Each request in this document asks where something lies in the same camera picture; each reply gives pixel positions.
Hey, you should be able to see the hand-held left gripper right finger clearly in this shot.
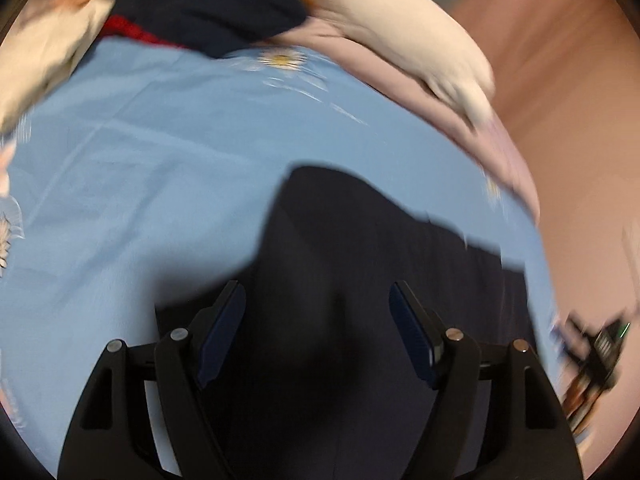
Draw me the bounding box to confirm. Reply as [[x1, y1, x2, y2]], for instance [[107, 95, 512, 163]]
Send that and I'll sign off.
[[389, 280, 584, 480]]

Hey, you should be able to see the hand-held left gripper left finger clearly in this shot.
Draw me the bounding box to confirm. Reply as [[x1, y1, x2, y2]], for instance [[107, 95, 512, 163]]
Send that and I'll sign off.
[[57, 280, 247, 480]]

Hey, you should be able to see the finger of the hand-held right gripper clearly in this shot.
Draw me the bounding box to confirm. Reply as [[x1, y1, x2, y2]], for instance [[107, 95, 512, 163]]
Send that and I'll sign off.
[[550, 310, 598, 363]]

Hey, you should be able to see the navy zip jacket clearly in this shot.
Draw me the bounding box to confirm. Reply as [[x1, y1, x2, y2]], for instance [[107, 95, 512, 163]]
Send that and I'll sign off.
[[154, 164, 543, 480]]

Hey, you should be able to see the blue floral bedsheet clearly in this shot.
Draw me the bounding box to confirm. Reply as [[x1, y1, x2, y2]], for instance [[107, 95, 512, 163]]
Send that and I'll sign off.
[[0, 39, 568, 480]]

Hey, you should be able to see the pink quilt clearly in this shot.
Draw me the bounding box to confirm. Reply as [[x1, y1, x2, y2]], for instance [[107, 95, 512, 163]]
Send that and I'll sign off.
[[272, 19, 542, 223]]

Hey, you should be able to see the white fluffy blanket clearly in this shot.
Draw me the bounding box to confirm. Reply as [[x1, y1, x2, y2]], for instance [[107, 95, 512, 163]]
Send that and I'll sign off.
[[299, 0, 497, 132]]

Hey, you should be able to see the white padded garment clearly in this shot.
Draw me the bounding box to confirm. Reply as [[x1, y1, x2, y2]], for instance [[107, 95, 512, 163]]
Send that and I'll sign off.
[[0, 0, 117, 133]]

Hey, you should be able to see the navy garment with red lining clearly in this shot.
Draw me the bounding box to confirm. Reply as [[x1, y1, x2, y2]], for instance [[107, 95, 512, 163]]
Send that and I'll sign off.
[[102, 0, 313, 60]]

